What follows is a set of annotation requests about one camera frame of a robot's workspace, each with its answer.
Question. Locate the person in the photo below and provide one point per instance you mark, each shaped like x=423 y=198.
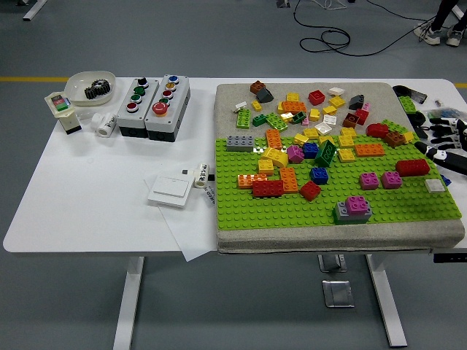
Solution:
x=443 y=11

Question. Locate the orange toy brick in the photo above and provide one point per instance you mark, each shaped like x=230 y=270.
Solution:
x=369 y=150
x=248 y=180
x=273 y=138
x=294 y=106
x=289 y=179

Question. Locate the printed label strip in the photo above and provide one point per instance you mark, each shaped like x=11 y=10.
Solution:
x=211 y=197

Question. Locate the metal floor box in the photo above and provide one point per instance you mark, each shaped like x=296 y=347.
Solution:
x=330 y=263
x=337 y=293

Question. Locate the black table control panel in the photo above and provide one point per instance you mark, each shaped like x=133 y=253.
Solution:
x=450 y=257

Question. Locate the clear bag blue parts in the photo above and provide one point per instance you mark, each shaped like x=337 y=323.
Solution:
x=443 y=112

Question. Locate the lime green toy brick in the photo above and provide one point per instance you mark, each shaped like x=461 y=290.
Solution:
x=243 y=119
x=406 y=104

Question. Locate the white paper sheet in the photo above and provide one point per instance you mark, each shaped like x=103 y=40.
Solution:
x=189 y=233

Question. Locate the white wall switch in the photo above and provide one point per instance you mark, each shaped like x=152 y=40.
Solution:
x=169 y=191

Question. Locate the dark grey sloped toy brick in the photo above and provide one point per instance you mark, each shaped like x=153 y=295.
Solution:
x=264 y=95
x=356 y=102

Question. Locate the grey foam mat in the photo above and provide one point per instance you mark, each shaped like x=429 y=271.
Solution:
x=233 y=93

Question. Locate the dark clear plastic case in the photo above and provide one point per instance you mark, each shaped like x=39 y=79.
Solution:
x=419 y=97

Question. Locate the yellow curved toy brick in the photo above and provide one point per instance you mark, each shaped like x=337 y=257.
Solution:
x=274 y=156

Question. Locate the small blue toy brick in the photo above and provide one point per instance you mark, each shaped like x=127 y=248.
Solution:
x=446 y=180

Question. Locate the white switch module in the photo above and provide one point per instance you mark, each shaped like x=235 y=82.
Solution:
x=69 y=122

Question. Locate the brown toy brick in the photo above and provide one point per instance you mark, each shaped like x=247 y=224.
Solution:
x=395 y=139
x=351 y=120
x=258 y=86

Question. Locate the small pink toy brick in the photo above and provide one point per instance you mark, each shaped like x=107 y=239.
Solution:
x=366 y=106
x=305 y=122

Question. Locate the clear plastic piece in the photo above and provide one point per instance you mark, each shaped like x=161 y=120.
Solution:
x=85 y=116

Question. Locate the grey four-button control box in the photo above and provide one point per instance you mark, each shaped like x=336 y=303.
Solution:
x=126 y=118

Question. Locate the long red toy brick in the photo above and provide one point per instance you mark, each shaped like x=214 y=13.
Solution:
x=268 y=189
x=412 y=168

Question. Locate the red curved toy brick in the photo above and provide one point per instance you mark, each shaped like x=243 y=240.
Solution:
x=377 y=131

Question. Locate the dark green toy brick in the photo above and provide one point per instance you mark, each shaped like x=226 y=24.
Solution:
x=299 y=117
x=259 y=120
x=325 y=154

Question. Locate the long grey toy brick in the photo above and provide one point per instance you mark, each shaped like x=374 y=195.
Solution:
x=239 y=143

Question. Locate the white table leg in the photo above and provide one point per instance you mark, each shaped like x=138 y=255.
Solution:
x=130 y=299
x=386 y=299

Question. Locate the red square toy brick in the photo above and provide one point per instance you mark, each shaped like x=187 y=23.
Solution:
x=316 y=97
x=310 y=191

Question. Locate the green studded baseplate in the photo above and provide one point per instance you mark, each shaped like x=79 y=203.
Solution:
x=255 y=215

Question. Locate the white bowl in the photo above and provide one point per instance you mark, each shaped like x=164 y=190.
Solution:
x=78 y=85

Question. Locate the white labelled tube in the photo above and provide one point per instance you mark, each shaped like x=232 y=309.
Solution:
x=200 y=176

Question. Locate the small white toy piece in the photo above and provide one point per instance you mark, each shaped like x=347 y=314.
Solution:
x=239 y=106

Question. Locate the white table foot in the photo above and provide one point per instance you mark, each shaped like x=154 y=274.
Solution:
x=34 y=9

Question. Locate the white flat toy brick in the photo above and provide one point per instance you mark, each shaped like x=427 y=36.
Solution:
x=435 y=185

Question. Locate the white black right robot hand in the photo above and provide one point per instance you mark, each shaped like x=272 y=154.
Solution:
x=454 y=160

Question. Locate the white pipe fitting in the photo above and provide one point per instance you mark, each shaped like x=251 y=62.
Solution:
x=104 y=125

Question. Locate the black gear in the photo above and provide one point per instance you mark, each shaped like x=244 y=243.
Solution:
x=97 y=89

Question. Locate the grey emergency-stop control box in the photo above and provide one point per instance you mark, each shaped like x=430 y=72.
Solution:
x=160 y=124

